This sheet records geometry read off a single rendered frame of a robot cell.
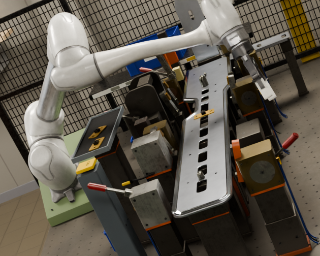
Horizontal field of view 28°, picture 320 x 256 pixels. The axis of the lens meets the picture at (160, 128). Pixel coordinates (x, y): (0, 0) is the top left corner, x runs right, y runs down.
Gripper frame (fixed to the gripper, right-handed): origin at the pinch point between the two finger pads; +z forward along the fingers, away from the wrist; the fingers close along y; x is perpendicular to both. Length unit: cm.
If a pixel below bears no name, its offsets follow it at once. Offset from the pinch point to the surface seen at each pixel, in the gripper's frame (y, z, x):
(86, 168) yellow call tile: 36, -6, -58
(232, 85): -20.6, -12.5, -11.3
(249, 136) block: 19.0, 9.7, -10.6
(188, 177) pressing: 26.3, 11.5, -32.9
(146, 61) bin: -89, -55, -51
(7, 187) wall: -268, -72, -250
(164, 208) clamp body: 38, 16, -41
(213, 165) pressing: 24.0, 12.1, -24.7
